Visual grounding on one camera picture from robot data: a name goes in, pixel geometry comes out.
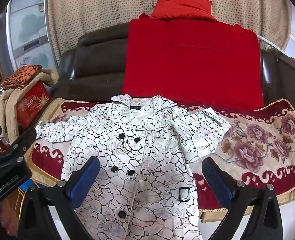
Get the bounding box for orange black patterned cloth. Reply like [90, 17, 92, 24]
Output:
[1, 64, 42, 90]

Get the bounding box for beige jacket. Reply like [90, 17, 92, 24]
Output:
[0, 68, 59, 143]

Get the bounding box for small red pillow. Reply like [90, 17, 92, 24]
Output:
[150, 0, 216, 21]

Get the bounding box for dark brown leather sofa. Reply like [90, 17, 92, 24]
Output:
[49, 23, 295, 109]

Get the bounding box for floral red beige blanket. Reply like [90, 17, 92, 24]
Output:
[25, 99, 295, 223]

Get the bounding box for red gift box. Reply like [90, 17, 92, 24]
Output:
[16, 81, 50, 128]

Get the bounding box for white crackle-pattern coat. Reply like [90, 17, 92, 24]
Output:
[36, 95, 230, 239]

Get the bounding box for silver refrigerator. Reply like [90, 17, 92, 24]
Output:
[0, 0, 57, 77]

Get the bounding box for large red cushion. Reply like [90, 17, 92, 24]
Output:
[122, 18, 264, 110]

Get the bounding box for beige dotted curtain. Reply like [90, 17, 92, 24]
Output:
[48, 0, 292, 60]

